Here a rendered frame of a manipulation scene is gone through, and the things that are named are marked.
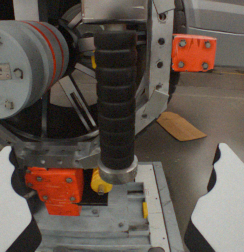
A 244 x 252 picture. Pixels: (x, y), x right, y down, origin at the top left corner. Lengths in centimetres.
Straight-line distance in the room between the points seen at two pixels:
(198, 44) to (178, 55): 4
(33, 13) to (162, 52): 25
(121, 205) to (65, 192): 37
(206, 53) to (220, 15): 53
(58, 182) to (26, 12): 39
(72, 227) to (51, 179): 33
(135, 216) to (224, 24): 91
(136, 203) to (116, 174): 79
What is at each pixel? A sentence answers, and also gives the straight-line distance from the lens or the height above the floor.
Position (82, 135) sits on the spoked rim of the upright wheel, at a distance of 55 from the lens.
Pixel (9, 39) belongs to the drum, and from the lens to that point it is 27.
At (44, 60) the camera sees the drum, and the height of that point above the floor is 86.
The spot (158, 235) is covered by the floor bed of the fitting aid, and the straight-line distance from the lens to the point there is 97.
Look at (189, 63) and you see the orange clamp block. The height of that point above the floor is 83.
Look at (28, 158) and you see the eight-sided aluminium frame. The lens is 53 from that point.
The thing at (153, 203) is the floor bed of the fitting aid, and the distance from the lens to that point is 108.
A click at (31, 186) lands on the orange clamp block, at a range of 60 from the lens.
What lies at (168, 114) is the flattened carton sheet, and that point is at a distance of 217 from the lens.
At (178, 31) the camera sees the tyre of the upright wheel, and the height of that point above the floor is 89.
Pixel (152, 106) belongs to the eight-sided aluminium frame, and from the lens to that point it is 41.
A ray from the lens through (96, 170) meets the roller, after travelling 56.
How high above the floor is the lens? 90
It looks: 28 degrees down
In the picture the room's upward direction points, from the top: 1 degrees counter-clockwise
